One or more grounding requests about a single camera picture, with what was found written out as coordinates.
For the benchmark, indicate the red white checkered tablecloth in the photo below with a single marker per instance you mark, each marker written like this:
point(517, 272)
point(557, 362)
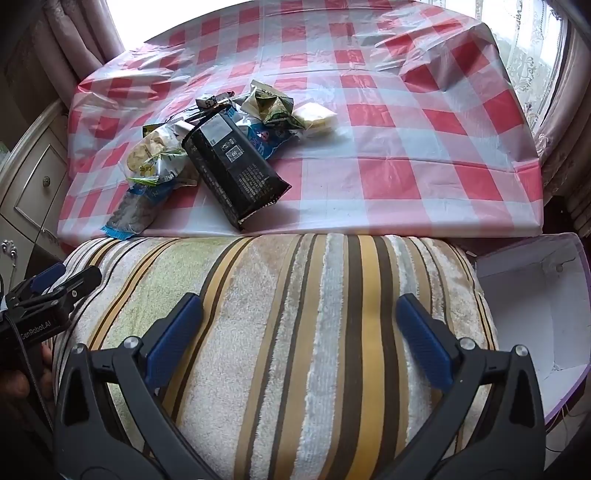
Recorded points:
point(392, 152)

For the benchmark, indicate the mauve embroidered drape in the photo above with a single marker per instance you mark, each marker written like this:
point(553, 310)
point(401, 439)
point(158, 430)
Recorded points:
point(563, 138)

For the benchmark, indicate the pale yellow snack packet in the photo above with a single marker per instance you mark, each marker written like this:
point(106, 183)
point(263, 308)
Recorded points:
point(316, 119)

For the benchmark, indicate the large black snack packet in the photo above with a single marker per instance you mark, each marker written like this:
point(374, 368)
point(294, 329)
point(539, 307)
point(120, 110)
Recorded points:
point(235, 175)

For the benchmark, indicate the cream drawer cabinet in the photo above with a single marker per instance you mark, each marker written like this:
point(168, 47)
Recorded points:
point(27, 184)

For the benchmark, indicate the blue white snack packet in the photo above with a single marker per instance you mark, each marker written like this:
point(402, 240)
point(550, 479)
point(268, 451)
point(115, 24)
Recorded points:
point(265, 136)
point(134, 210)

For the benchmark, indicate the green pea snack packet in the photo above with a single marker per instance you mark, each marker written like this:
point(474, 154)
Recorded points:
point(272, 106)

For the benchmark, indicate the clear round cracker packet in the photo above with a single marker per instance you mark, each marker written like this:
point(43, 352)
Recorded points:
point(150, 145)

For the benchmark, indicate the metal drawer knob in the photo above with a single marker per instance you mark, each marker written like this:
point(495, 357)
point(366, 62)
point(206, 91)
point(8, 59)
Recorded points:
point(46, 181)

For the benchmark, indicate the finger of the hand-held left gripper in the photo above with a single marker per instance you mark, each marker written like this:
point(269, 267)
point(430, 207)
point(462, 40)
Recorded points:
point(46, 274)
point(83, 279)

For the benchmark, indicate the pink curtain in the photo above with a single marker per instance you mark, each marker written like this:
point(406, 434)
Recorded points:
point(83, 27)

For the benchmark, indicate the small black white packet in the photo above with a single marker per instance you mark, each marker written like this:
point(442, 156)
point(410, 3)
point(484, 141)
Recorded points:
point(205, 101)

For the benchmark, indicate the white cardboard box purple rim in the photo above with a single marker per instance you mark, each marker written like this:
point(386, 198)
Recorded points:
point(517, 314)

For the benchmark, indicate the white lace curtain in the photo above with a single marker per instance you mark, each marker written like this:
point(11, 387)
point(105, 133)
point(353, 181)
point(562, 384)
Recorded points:
point(521, 55)

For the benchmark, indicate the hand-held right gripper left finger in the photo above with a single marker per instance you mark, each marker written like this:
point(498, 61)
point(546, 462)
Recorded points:
point(175, 341)

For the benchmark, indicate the person's left hand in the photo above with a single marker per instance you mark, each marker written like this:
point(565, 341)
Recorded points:
point(11, 385)

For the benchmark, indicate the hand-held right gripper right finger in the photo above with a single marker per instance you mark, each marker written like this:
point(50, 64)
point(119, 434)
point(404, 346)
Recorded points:
point(425, 341)

